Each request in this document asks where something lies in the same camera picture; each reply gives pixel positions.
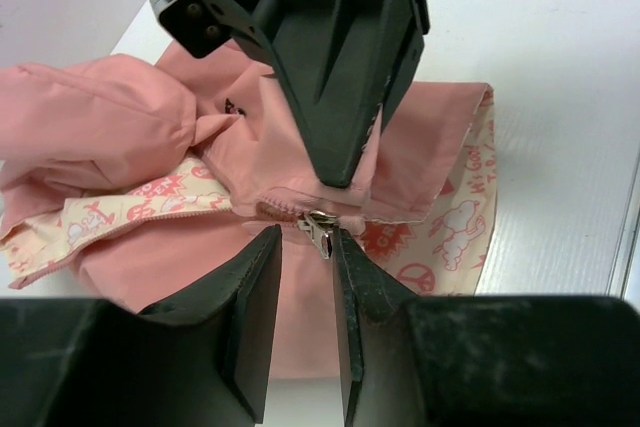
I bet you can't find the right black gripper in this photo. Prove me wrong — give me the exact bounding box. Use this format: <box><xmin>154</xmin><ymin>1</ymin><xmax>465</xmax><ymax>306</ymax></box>
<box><xmin>199</xmin><ymin>0</ymin><xmax>430</xmax><ymax>189</ymax></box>

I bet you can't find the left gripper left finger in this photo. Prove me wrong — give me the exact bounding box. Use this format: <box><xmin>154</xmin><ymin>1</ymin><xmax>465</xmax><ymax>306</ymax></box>
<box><xmin>139</xmin><ymin>226</ymin><xmax>282</xmax><ymax>425</ymax></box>

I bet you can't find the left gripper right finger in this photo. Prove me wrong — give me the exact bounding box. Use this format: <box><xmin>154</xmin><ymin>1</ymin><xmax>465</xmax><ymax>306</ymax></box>
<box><xmin>332</xmin><ymin>229</ymin><xmax>422</xmax><ymax>425</ymax></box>

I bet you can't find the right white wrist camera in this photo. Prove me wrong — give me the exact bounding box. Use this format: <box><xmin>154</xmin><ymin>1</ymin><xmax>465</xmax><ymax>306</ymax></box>
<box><xmin>149</xmin><ymin>0</ymin><xmax>230</xmax><ymax>59</ymax></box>

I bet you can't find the pink hooded zip jacket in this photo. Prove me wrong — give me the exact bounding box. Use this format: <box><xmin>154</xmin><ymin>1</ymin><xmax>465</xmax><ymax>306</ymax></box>
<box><xmin>1</xmin><ymin>43</ymin><xmax>497</xmax><ymax>379</ymax></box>

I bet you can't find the right aluminium side rail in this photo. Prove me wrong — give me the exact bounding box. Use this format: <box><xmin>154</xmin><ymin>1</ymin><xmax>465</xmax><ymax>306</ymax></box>
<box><xmin>607</xmin><ymin>157</ymin><xmax>639</xmax><ymax>308</ymax></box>

